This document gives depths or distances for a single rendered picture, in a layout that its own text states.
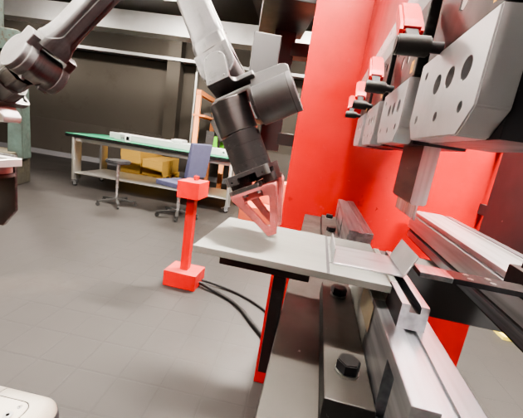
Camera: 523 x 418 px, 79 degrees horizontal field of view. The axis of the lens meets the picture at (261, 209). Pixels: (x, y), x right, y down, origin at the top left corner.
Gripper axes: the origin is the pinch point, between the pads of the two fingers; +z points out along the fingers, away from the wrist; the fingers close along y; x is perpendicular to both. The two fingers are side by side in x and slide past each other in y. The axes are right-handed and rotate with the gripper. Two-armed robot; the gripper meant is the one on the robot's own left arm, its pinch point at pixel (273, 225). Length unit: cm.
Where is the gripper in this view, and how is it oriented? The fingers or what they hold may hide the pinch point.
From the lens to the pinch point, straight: 48.5
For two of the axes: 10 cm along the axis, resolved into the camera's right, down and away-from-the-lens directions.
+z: 3.4, 9.3, 1.2
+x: -9.2, 3.1, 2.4
